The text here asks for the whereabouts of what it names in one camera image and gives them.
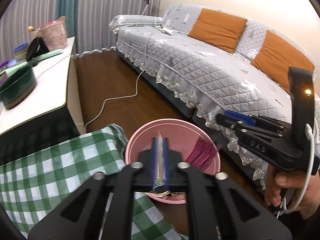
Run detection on clear plastic wrapper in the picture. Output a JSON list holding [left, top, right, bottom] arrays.
[[151, 131, 169, 192]]

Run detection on pink plastic trash bin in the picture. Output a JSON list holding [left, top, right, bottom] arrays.
[[124, 118, 221, 205]]

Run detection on person's right hand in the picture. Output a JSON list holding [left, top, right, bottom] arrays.
[[264, 154, 320, 221]]

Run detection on magenta striped wrapper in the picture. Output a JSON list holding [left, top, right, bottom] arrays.
[[185, 137, 218, 171]]

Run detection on green white checkered tablecloth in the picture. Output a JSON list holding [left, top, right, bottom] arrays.
[[0, 123, 188, 240]]

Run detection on grey quilted sofa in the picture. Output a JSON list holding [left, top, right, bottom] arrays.
[[109, 4, 320, 190]]

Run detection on orange cushion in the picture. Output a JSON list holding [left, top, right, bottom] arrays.
[[251, 30, 315, 93], [188, 8, 247, 53]]

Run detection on white top coffee table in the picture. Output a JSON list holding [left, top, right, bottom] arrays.
[[1, 37, 86, 164]]

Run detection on dark green round tin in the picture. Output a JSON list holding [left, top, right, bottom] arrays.
[[1, 65, 37, 109]]

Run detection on mint green flat tray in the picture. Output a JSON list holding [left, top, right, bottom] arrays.
[[1, 49, 63, 76]]

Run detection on black hat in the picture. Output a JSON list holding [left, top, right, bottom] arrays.
[[25, 36, 49, 61]]

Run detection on stack of coloured bowls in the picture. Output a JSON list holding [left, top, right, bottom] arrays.
[[14, 42, 29, 62]]

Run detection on pink lace basket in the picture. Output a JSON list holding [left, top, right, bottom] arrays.
[[32, 16, 67, 51]]

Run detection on teal curtain panel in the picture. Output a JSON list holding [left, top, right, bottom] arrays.
[[56, 0, 79, 37]]

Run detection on grey pleated curtain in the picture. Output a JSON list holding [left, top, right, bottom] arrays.
[[1, 0, 160, 61]]

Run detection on white power cable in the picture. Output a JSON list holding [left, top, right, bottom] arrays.
[[85, 2, 173, 133]]

